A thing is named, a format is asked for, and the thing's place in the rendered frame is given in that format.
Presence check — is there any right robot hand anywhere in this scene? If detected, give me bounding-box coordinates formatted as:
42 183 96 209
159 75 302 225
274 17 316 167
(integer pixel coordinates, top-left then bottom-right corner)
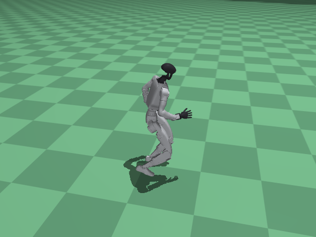
176 108 192 120

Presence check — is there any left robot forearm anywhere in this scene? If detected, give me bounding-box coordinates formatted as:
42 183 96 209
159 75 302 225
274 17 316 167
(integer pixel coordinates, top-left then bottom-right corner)
142 93 148 103

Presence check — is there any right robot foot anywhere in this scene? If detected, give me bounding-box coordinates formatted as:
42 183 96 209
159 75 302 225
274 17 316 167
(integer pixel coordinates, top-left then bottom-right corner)
136 165 155 176

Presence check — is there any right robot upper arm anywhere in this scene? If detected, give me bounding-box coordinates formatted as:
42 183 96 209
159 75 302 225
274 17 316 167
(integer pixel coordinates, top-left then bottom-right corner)
158 87 169 117

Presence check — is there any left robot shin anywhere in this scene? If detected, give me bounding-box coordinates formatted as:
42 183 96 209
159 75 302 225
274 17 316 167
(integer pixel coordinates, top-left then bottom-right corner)
150 142 174 158

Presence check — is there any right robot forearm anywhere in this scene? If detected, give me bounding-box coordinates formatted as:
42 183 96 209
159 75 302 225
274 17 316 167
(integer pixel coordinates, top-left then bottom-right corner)
161 110 180 121

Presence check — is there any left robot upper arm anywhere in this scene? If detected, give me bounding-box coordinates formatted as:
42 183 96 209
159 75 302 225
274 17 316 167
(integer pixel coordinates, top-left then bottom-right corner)
142 75 158 94

